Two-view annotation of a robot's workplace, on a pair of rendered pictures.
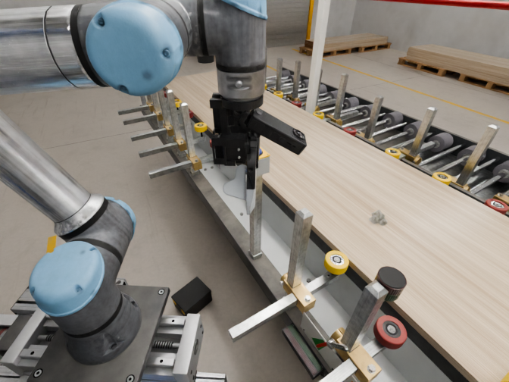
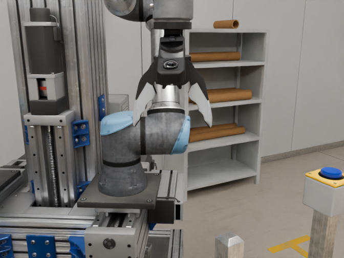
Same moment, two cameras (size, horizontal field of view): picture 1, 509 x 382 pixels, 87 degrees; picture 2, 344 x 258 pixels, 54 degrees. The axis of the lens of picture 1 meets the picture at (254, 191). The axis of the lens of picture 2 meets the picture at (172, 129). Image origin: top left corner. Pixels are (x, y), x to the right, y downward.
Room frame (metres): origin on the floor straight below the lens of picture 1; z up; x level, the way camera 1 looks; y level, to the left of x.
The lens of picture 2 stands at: (0.44, -0.64, 1.49)
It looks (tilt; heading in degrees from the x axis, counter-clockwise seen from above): 15 degrees down; 90
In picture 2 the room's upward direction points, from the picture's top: straight up
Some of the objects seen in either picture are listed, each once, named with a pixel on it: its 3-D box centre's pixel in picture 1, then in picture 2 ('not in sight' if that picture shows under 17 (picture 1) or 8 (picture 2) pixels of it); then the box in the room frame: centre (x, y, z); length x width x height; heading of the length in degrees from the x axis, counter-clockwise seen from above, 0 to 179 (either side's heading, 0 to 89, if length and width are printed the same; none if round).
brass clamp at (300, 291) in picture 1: (297, 291); not in sight; (0.52, -0.15, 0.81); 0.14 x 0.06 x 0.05; 31
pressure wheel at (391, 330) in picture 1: (385, 337); not in sight; (0.35, -0.38, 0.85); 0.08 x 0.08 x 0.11
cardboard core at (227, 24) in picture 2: not in sight; (225, 24); (0.95, 2.67, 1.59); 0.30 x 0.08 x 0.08; 117
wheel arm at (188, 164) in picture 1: (187, 164); not in sight; (1.34, 0.40, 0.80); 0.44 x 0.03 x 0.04; 121
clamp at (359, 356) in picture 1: (354, 353); not in sight; (0.31, -0.28, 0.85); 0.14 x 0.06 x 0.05; 31
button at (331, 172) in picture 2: not in sight; (330, 174); (0.76, 0.00, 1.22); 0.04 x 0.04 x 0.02
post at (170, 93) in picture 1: (176, 127); not in sight; (1.61, 0.50, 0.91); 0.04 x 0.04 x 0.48; 31
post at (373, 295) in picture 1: (352, 336); not in sight; (0.33, -0.26, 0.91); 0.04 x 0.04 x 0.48; 31
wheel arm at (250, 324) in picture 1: (288, 302); not in sight; (0.48, -0.11, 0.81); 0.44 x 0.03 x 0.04; 121
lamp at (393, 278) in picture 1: (378, 302); not in sight; (0.35, -0.30, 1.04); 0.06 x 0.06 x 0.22; 31
